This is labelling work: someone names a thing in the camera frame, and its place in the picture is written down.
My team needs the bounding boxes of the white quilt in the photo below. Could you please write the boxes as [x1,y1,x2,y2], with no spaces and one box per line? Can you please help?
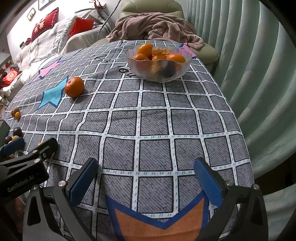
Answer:
[15,11,102,70]

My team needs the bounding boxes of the pink blanket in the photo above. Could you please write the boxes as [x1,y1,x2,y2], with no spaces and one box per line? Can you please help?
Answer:
[106,13,204,49]

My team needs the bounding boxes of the grey checked star tablecloth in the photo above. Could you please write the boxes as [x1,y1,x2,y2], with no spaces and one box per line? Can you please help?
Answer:
[5,40,255,241]

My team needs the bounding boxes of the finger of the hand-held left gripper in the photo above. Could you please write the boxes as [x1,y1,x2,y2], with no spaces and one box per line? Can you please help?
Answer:
[0,137,25,158]
[0,138,58,173]

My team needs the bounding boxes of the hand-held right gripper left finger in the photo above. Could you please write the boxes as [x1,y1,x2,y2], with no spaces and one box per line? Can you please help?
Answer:
[22,158,99,241]

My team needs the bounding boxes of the red pillow with gold characters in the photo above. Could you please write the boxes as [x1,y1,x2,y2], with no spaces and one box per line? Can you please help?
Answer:
[31,7,59,40]

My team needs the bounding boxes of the tangerine peel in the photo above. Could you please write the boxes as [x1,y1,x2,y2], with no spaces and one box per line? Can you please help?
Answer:
[153,46,173,55]

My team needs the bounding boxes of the flexible metal hose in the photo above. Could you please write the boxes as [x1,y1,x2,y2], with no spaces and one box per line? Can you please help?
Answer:
[98,0,122,42]

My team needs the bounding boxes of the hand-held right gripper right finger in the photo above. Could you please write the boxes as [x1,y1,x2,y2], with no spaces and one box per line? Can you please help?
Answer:
[193,157,269,241]

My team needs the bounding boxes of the green armchair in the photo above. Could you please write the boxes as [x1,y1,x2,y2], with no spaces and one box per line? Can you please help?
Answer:
[92,0,220,72]

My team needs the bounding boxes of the small red patterned cushion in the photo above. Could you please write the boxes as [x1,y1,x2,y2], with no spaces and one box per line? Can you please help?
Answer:
[2,68,20,86]

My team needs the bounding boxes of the pale green curtain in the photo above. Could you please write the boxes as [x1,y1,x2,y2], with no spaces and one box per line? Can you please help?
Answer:
[185,0,296,241]

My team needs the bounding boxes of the plain red pillow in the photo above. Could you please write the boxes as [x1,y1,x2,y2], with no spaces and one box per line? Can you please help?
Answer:
[69,17,94,37]

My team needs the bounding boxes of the light grey sofa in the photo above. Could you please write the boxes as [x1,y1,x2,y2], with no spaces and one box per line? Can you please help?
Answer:
[2,9,112,102]

